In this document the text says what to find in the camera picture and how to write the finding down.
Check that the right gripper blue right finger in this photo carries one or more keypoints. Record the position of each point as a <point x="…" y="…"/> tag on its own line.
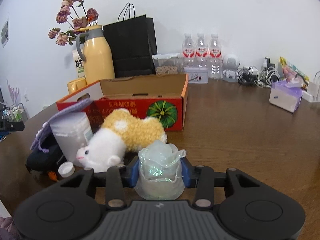
<point x="187" y="169"/>

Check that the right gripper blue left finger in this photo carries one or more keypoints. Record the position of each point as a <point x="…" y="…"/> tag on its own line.
<point x="134" y="169"/>

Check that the iridescent translucent plastic rose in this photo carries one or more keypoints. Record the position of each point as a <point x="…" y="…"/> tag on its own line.
<point x="160" y="172"/>

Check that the yellow white plush hamster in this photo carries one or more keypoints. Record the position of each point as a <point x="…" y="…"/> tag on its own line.
<point x="121" y="132"/>

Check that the translucent white plastic jar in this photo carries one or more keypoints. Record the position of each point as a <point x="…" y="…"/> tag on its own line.
<point x="72" y="134"/>

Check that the purple drawstring fabric pouch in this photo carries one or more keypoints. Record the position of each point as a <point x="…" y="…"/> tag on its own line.
<point x="46" y="129"/>

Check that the small white bottle cap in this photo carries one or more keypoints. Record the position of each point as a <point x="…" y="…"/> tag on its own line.
<point x="66" y="169"/>

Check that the red cardboard pumpkin box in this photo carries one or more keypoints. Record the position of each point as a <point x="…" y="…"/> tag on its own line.
<point x="160" y="96"/>

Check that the yellow ceramic mug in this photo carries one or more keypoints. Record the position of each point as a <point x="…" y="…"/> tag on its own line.
<point x="76" y="85"/>

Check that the small printed tin box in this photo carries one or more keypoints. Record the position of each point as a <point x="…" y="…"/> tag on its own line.
<point x="197" y="75"/>

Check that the white milk carton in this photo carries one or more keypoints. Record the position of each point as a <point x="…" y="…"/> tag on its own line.
<point x="79" y="65"/>

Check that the clear container with seeds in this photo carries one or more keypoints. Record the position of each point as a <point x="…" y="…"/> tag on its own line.
<point x="168" y="63"/>

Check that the right water bottle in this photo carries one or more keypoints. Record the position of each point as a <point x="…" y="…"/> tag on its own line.
<point x="214" y="58"/>

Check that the water bottle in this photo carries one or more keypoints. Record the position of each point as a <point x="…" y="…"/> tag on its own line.
<point x="214" y="58"/>
<point x="201" y="51"/>
<point x="188" y="51"/>

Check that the white astronaut robot figure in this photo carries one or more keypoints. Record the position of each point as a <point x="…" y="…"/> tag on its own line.
<point x="230" y="65"/>

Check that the middle water bottle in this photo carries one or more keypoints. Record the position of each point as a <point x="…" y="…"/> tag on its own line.
<point x="201" y="51"/>

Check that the left water bottle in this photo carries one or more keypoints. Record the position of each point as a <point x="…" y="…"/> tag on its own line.
<point x="188" y="51"/>

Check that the purple tissue pack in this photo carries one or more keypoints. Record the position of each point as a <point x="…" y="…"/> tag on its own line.
<point x="286" y="95"/>

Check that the black paper shopping bag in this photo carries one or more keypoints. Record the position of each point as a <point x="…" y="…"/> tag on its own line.
<point x="132" y="41"/>

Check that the dried pink flower bouquet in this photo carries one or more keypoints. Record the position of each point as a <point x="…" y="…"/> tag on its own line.
<point x="78" y="19"/>

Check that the colourful snack packet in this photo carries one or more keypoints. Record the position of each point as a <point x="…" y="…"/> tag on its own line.
<point x="291" y="72"/>

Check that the wire rack with items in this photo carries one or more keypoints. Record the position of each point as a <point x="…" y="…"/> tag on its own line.
<point x="15" y="113"/>

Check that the black tangled cable charger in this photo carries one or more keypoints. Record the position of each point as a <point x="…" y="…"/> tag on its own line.
<point x="247" y="76"/>

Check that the yellow thermos jug grey handle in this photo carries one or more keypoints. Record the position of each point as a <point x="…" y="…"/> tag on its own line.
<point x="95" y="53"/>

